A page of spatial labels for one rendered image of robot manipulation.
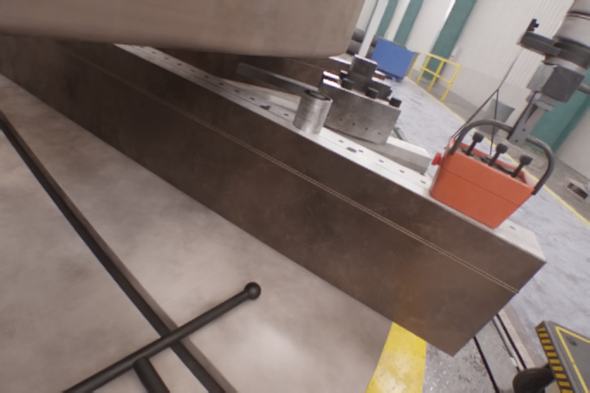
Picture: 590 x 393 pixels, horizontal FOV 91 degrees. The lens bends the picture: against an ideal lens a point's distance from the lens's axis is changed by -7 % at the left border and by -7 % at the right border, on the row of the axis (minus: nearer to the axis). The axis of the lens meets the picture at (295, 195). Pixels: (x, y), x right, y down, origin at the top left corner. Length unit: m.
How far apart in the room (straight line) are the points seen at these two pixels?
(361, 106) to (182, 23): 1.31
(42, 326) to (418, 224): 0.83
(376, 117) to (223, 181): 1.02
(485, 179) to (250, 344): 0.63
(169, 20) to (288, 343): 0.68
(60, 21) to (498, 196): 0.80
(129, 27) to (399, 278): 0.79
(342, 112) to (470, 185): 1.09
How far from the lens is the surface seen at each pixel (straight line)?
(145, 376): 0.68
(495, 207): 0.80
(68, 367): 0.75
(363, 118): 1.76
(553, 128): 10.05
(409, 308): 0.95
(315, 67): 2.82
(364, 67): 1.83
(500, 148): 0.80
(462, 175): 0.77
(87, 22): 0.49
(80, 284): 0.85
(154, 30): 0.53
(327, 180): 0.82
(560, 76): 0.69
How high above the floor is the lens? 0.96
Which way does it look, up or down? 30 degrees down
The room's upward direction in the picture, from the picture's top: 21 degrees clockwise
